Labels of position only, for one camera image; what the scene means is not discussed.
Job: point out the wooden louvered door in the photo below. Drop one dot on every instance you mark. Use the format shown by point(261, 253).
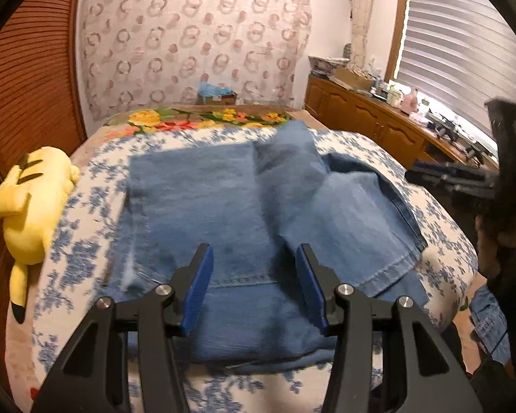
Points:
point(30, 73)

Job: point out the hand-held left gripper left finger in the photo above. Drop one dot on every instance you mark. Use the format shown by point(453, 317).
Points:
point(198, 288)

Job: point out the small cardboard box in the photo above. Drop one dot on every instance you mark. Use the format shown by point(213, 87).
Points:
point(219, 100)

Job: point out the pink bottle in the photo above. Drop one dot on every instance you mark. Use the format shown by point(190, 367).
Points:
point(410, 101)

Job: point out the blue floral white bedspread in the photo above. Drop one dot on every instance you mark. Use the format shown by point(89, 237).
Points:
point(90, 232)

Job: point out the open flat cardboard box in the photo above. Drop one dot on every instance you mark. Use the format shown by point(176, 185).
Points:
point(352, 78)

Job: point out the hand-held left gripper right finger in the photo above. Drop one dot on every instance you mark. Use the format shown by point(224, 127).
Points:
point(311, 288)

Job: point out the wooden window frame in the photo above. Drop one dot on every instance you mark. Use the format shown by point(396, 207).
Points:
point(397, 30)

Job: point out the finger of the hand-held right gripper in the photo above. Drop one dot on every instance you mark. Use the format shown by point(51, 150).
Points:
point(451, 173)

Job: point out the grey striped window blind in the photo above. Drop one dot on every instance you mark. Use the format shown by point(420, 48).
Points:
point(456, 51)

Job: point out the wooden cabinet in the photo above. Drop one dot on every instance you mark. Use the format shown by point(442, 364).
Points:
point(361, 116)

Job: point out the white patterned basket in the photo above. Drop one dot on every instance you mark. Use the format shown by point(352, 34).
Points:
point(327, 63)

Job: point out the black metal tool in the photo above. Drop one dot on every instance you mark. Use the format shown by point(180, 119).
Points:
point(445, 125)

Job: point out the blue denim cloth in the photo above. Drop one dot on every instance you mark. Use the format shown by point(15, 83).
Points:
point(490, 322)

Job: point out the blue denim pants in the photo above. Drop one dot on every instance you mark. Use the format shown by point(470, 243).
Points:
point(198, 193)

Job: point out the yellow plush toy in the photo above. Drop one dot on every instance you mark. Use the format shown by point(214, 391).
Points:
point(34, 189)

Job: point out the person's right forearm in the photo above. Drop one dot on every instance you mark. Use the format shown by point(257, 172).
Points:
point(505, 249)

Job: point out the light blue plastic bag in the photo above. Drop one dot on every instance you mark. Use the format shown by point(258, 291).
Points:
point(213, 89)

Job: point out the yellow red flower blanket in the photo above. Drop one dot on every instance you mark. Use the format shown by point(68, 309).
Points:
point(155, 120)

